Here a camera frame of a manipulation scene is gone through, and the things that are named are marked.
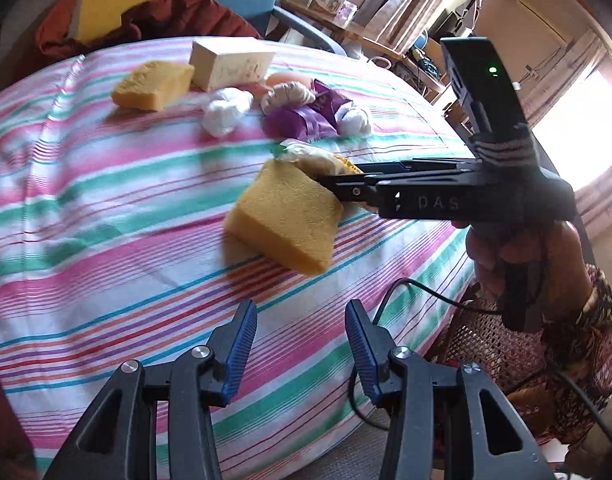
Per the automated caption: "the rice snack bag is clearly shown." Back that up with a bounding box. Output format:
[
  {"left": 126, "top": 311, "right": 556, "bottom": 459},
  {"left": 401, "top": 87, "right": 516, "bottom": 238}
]
[{"left": 274, "top": 139, "right": 362, "bottom": 180}]

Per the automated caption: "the black cable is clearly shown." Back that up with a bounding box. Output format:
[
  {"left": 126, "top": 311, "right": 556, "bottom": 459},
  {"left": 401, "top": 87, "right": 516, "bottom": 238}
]
[{"left": 347, "top": 277, "right": 612, "bottom": 446}]

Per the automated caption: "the cream medicine box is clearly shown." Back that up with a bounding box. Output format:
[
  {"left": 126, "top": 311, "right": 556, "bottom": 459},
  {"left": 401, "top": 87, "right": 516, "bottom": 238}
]
[{"left": 189, "top": 36, "right": 277, "bottom": 92}]

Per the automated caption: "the white plastic bag ball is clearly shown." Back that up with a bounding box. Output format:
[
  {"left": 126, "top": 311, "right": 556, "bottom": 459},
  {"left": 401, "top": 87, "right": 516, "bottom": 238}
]
[{"left": 202, "top": 88, "right": 254, "bottom": 138}]

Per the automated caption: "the dark red jacket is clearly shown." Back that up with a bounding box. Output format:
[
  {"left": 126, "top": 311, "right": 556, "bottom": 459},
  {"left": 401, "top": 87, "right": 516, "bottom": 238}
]
[{"left": 15, "top": 0, "right": 260, "bottom": 80}]

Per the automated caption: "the white rolled cloth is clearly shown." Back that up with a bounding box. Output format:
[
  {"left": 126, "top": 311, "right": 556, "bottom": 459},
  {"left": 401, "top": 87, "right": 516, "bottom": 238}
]
[{"left": 334, "top": 102, "right": 372, "bottom": 138}]

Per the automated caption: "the striped bed sheet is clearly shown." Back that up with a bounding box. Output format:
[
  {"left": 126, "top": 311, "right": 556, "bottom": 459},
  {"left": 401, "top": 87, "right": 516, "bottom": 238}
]
[{"left": 0, "top": 38, "right": 473, "bottom": 479}]

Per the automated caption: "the small yellow sponge block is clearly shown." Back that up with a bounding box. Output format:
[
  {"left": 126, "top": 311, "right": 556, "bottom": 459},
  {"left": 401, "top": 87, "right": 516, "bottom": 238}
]
[{"left": 111, "top": 61, "right": 195, "bottom": 112}]

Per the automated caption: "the purple snack packet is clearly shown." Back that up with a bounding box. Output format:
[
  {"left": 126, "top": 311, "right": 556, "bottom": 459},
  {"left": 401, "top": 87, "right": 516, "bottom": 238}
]
[{"left": 263, "top": 79, "right": 353, "bottom": 142}]

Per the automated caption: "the wooden side table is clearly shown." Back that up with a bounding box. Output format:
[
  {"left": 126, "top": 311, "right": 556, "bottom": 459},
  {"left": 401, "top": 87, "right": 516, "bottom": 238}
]
[{"left": 279, "top": 0, "right": 448, "bottom": 103}]

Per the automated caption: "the large yellow sponge block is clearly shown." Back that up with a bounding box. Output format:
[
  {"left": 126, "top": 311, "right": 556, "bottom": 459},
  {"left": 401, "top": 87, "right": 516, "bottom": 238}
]
[{"left": 225, "top": 159, "right": 343, "bottom": 275}]

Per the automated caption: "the person right hand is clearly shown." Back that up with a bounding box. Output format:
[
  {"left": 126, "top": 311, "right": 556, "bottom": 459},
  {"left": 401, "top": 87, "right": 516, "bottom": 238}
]
[{"left": 450, "top": 219, "right": 594, "bottom": 321}]

